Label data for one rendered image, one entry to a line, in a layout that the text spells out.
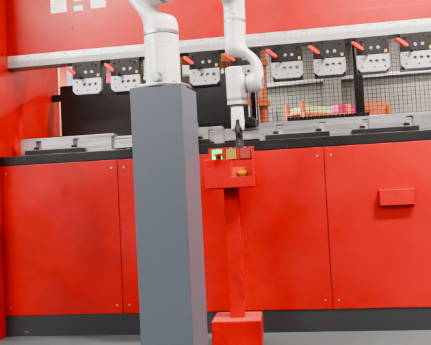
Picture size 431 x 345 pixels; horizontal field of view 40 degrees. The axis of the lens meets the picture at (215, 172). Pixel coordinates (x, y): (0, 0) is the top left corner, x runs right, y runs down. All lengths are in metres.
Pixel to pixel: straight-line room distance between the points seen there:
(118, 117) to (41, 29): 0.70
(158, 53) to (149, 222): 0.57
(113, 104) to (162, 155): 1.67
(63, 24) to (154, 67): 1.23
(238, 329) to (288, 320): 0.38
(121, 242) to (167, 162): 0.99
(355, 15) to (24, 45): 1.66
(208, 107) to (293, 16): 0.81
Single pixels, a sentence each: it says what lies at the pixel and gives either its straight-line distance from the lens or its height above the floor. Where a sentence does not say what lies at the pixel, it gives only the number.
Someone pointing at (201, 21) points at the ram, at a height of 1.49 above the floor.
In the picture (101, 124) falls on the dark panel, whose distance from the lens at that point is 3.59.
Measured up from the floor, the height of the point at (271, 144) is 0.85.
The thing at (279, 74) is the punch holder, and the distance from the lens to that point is 2.87.
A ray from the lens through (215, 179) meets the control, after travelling 2.44.
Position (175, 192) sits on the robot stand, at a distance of 1.93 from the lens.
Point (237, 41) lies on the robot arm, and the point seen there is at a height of 1.26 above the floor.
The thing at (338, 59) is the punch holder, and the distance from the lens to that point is 2.89.
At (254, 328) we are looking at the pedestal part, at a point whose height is 0.09.
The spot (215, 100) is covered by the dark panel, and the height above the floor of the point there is 1.18.
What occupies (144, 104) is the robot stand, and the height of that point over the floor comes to 0.94.
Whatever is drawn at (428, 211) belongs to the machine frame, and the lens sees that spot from 2.76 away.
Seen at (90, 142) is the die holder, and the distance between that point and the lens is 3.04.
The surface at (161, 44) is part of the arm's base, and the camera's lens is 2.04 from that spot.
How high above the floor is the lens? 0.62
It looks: 3 degrees up
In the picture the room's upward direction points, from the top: 3 degrees counter-clockwise
